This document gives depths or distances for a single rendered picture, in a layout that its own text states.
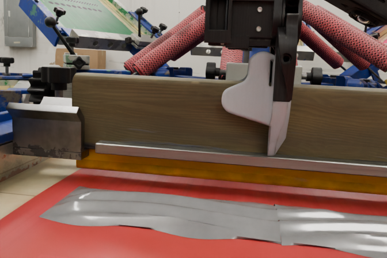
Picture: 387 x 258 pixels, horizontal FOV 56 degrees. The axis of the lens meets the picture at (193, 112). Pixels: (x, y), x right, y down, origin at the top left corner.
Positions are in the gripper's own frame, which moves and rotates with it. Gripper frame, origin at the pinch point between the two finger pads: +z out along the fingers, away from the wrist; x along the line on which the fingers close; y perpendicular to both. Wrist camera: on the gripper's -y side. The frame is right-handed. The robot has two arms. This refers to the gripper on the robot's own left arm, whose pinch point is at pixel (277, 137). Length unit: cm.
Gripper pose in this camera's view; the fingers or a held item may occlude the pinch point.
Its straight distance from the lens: 36.2
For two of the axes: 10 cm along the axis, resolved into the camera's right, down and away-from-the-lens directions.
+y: -9.9, -0.6, 1.3
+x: -1.3, 1.4, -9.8
